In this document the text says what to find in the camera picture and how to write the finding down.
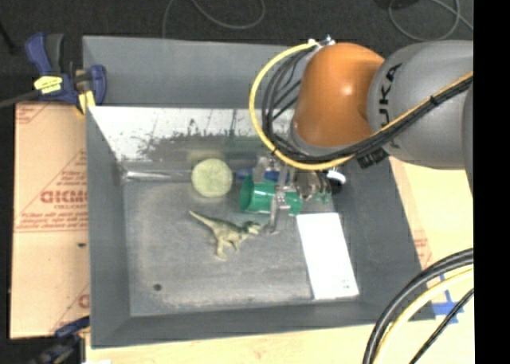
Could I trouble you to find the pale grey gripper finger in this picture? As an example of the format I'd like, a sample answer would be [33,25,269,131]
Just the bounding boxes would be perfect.
[261,208,289,237]
[253,156,269,184]

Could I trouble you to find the blue oblong thing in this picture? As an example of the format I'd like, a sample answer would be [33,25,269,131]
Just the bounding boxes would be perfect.
[234,168,281,182]

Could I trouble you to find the green plastic cup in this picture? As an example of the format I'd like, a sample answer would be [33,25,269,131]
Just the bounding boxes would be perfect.
[238,174,304,216]

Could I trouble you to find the yellow-green ball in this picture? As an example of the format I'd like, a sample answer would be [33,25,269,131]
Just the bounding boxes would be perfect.
[190,158,234,199]

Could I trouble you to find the green toy dinosaur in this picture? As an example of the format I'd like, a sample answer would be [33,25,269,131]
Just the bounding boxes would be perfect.
[187,209,263,262]

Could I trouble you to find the white flat box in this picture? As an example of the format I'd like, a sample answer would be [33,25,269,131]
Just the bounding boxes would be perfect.
[295,211,361,301]

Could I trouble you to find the grey metal bin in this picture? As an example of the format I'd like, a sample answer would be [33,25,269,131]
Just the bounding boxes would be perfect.
[81,35,436,348]

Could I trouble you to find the brown cardboard board, red print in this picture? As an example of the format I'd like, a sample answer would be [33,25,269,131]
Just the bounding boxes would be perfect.
[8,100,92,340]

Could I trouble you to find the black cylinder on white bracket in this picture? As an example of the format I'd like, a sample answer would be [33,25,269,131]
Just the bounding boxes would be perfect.
[318,169,347,197]

